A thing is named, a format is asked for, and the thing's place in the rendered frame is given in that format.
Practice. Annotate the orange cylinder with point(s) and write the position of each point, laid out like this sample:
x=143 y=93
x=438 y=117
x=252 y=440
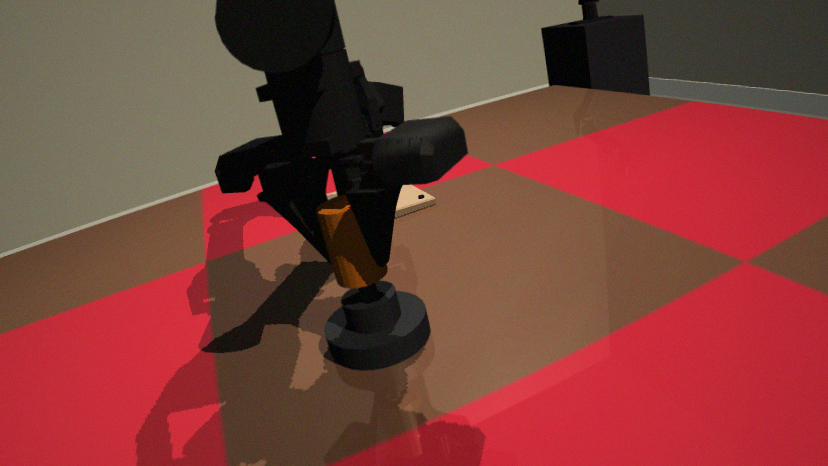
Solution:
x=351 y=259

